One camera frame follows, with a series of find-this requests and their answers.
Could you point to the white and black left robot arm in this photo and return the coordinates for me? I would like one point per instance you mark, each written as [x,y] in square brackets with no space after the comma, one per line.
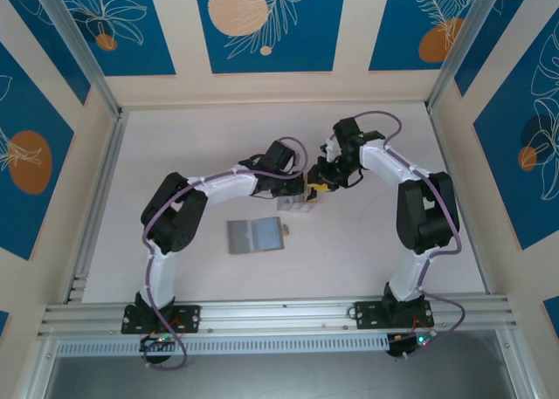
[227,187]

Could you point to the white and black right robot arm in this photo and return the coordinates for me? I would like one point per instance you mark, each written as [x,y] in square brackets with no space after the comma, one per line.
[380,165]

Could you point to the black controller board green light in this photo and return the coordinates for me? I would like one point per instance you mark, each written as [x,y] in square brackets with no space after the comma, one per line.
[153,342]
[402,346]

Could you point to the aluminium side rail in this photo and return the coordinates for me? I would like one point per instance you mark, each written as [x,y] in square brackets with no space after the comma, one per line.
[101,189]
[458,198]

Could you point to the long aluminium mounting rail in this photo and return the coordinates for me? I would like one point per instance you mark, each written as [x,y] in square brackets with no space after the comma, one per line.
[279,316]

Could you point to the blue floral wall panel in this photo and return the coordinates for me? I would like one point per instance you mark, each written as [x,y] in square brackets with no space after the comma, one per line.
[552,311]
[491,36]
[26,111]
[502,176]
[3,322]
[30,10]
[144,45]
[305,45]
[393,23]

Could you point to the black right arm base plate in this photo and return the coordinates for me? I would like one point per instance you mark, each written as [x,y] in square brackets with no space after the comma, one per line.
[367,314]

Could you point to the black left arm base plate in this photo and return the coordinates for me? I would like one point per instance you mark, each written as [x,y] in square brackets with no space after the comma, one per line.
[192,318]

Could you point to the aluminium frame post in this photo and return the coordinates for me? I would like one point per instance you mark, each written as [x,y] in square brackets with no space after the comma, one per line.
[73,36]
[466,36]

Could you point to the aluminium frame leg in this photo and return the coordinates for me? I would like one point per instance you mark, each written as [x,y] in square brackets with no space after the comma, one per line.
[517,368]
[37,368]

